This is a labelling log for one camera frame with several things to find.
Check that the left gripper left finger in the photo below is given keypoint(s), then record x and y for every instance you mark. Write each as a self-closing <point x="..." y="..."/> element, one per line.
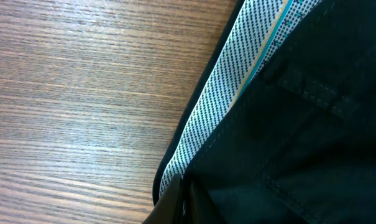
<point x="164" y="210"/>

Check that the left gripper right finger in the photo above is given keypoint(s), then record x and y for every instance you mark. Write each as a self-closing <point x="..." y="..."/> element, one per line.
<point x="202" y="209"/>

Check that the black shorts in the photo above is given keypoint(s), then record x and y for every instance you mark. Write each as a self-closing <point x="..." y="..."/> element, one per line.
<point x="299" y="145"/>

